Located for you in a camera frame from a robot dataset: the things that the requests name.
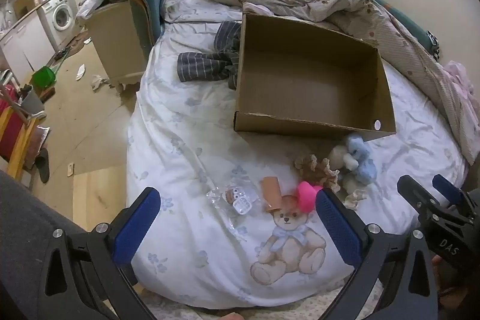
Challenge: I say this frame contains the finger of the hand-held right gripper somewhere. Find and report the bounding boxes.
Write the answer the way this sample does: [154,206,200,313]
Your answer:
[433,174,475,210]
[397,175,439,216]

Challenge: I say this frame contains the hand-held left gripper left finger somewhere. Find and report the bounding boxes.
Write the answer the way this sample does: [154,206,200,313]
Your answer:
[37,187,162,320]

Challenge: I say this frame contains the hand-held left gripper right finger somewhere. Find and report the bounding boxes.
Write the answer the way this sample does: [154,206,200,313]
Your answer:
[317,188,439,320]

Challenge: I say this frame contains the beige lace scrunchie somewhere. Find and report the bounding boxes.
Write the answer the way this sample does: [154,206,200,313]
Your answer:
[345,189,368,210]

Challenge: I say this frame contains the cream fluffy scrunchie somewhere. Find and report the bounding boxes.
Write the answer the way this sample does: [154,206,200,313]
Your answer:
[339,172,362,195]

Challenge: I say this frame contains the pink plush toy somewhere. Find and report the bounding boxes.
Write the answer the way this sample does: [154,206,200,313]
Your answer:
[296,181,323,212]

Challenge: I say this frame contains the blue fluffy scrunchie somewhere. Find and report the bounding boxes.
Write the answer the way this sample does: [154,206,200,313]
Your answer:
[345,134,372,160]
[350,157,377,183]

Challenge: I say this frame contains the clear packet of hair clips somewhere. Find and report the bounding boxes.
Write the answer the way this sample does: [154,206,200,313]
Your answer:
[205,179,261,217]

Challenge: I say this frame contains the brown cardboard box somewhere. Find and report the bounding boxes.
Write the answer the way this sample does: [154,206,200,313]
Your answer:
[233,2,397,142]

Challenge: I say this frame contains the person's right hand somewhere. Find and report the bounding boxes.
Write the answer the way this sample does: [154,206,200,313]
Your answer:
[431,256,451,302]

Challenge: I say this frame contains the white teddy print bedsheet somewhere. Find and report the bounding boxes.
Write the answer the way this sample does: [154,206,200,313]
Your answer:
[125,0,469,309]

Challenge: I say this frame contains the light pink crumpled cloth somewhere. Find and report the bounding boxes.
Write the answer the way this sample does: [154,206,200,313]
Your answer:
[444,61,478,111]

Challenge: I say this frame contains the dark slipper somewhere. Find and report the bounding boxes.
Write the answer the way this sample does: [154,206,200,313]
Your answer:
[35,148,51,184]

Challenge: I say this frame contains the yellow wooden chair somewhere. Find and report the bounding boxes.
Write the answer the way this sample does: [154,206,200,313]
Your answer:
[0,106,42,180]

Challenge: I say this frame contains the black patterned cloth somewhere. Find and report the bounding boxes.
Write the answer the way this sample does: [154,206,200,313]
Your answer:
[425,29,441,62]

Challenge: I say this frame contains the grey bin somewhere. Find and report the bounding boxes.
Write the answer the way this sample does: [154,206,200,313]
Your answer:
[20,88,46,116]

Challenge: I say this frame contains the teal padded headboard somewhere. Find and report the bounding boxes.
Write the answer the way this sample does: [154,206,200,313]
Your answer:
[285,0,439,60]

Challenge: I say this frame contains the grey striped garment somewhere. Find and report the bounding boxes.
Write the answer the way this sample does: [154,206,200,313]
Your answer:
[177,20,242,90]

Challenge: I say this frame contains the green dustpan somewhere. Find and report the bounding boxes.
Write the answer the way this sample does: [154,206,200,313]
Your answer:
[32,66,57,86]

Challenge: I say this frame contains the beige nightstand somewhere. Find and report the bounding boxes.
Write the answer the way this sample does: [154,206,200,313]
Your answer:
[84,1,149,96]

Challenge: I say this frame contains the white cabinet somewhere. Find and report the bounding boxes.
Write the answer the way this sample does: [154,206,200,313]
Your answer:
[0,10,57,84]

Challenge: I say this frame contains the teal cushion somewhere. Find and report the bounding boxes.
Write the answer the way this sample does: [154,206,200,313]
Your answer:
[125,0,167,58]

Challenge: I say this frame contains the white washing machine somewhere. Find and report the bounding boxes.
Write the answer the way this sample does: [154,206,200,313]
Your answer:
[39,0,74,32]

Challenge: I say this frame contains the white plastic bag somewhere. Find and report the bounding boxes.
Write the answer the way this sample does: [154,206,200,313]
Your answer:
[77,0,109,19]

